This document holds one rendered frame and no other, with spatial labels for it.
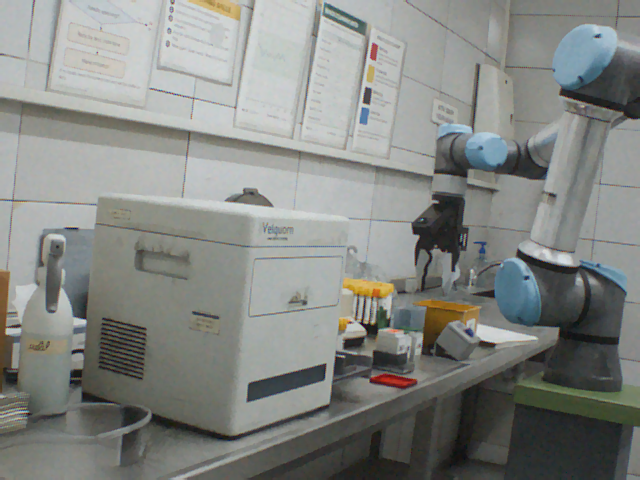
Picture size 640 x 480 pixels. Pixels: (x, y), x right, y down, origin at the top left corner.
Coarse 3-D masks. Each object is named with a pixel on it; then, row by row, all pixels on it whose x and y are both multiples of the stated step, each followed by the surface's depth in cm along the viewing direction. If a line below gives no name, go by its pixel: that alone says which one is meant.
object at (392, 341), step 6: (378, 330) 169; (384, 330) 169; (390, 330) 170; (396, 330) 171; (378, 336) 169; (384, 336) 168; (390, 336) 168; (396, 336) 167; (402, 336) 168; (378, 342) 169; (384, 342) 168; (390, 342) 168; (396, 342) 167; (402, 342) 169; (378, 348) 169; (384, 348) 168; (390, 348) 168; (396, 348) 167; (402, 348) 169
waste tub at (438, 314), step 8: (416, 304) 200; (424, 304) 208; (432, 304) 212; (440, 304) 211; (448, 304) 210; (456, 304) 209; (464, 304) 208; (432, 312) 199; (440, 312) 198; (448, 312) 197; (456, 312) 196; (464, 312) 195; (472, 312) 201; (424, 320) 199; (432, 320) 199; (440, 320) 198; (448, 320) 197; (456, 320) 196; (464, 320) 196; (472, 320) 202; (424, 328) 199; (432, 328) 199; (440, 328) 198; (472, 328) 202; (424, 336) 199; (432, 336) 199; (424, 344) 199
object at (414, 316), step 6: (402, 306) 192; (408, 306) 193; (414, 306) 195; (420, 306) 195; (396, 312) 188; (402, 312) 188; (408, 312) 187; (414, 312) 189; (420, 312) 192; (396, 318) 188; (402, 318) 188; (408, 318) 187; (414, 318) 189; (420, 318) 193; (396, 324) 188; (402, 324) 188; (408, 324) 187; (414, 324) 190; (420, 324) 193; (420, 330) 194; (426, 348) 195
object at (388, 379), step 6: (372, 378) 155; (378, 378) 158; (384, 378) 159; (390, 378) 160; (396, 378) 160; (402, 378) 159; (408, 378) 159; (384, 384) 154; (390, 384) 153; (396, 384) 153; (402, 384) 152; (408, 384) 154
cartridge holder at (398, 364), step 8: (376, 352) 169; (384, 352) 168; (376, 360) 169; (384, 360) 168; (392, 360) 167; (400, 360) 168; (384, 368) 167; (392, 368) 167; (400, 368) 166; (408, 368) 167
